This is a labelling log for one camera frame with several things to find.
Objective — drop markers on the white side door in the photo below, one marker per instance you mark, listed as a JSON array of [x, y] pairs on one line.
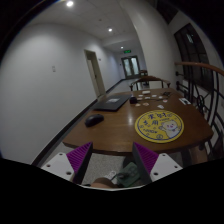
[[95, 73]]

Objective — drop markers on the small black box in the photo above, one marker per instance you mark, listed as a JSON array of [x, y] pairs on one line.
[[133, 100]]

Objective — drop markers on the white card on table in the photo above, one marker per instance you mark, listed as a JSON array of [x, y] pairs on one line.
[[145, 92]]

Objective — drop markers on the round yellow cartoon mouse pad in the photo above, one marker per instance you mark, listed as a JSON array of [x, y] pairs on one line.
[[159, 126]]

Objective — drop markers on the wooden chair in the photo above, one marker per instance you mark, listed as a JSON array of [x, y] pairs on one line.
[[148, 79]]

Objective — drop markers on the dark booklet on table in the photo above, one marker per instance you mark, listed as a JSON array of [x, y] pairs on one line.
[[166, 94]]

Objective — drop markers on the black metal stair railing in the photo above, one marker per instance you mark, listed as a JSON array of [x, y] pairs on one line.
[[202, 86]]

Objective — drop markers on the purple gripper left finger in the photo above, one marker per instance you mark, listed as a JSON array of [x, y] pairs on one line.
[[79, 159]]

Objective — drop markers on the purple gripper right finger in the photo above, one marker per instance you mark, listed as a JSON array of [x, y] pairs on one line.
[[145, 160]]

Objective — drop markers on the black computer mouse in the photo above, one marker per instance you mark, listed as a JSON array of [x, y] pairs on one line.
[[94, 119]]

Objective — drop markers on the glass double door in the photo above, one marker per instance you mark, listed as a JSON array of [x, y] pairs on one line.
[[130, 66]]

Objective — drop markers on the black laptop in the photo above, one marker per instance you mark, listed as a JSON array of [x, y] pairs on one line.
[[112, 103]]

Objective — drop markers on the green exit sign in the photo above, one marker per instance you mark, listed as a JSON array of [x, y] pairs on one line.
[[127, 51]]

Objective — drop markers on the white phone-like card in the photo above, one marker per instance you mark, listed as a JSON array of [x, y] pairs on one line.
[[184, 101]]

